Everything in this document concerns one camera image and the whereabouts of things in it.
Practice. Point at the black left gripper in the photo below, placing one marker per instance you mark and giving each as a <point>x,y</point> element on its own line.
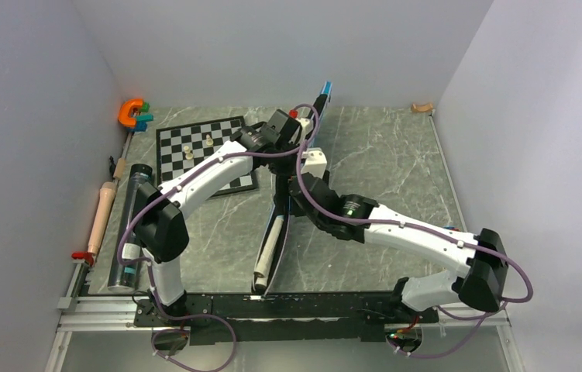
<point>291,170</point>

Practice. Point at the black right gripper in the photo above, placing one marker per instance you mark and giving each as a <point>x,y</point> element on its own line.
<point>296,210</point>

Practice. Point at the blue badminton racket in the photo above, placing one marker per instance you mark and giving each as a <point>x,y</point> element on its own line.
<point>264,264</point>

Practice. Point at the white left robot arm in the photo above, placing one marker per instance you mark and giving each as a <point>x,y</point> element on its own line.
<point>160,212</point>

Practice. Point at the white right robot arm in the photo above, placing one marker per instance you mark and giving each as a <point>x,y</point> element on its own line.
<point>475,268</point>

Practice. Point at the cream chess piece front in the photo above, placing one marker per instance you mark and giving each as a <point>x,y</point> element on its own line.
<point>188,153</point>

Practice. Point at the black white chessboard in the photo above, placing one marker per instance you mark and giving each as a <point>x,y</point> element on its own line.
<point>171,162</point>

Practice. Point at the small wooden arch block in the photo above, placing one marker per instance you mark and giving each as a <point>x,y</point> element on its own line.
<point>425,108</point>

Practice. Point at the teal toy blocks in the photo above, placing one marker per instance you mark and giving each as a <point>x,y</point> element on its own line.
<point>143,117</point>

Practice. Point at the orange horseshoe magnet toy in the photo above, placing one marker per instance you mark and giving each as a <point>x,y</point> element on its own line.
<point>128,112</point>

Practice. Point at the beige wooden roller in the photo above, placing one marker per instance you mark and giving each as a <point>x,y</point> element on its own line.
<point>106,197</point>

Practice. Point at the red clamp piece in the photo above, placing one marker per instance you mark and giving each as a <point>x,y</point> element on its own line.
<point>87,257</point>

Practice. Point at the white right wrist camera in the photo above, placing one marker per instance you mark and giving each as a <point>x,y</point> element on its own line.
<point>314,162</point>

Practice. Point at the small tan stick handle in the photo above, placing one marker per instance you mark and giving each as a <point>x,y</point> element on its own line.
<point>116,167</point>

